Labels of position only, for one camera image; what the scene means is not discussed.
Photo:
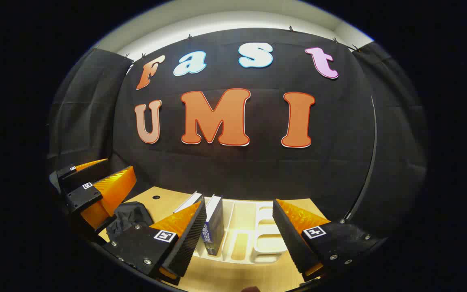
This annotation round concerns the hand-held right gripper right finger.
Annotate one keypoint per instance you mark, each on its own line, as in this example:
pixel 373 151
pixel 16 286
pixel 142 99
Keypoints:
pixel 290 239

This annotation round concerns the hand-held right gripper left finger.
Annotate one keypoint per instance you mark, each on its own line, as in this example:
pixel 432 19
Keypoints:
pixel 189 239

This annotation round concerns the blue spine book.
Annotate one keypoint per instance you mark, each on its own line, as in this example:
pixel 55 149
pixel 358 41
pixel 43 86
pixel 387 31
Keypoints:
pixel 214 227

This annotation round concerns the black schoolbag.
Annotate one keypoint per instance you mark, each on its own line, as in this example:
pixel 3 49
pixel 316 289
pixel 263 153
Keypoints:
pixel 130 215

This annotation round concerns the thin grey pole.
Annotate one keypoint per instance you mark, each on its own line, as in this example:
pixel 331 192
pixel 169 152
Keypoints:
pixel 369 174

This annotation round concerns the portrait cover book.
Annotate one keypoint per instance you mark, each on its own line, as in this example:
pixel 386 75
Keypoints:
pixel 188 201

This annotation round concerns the white bookshelf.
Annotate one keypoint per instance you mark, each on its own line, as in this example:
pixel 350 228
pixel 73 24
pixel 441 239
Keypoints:
pixel 253 239

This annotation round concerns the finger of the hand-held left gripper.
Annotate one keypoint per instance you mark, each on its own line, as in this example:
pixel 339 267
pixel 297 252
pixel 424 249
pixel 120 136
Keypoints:
pixel 83 194
pixel 65 174

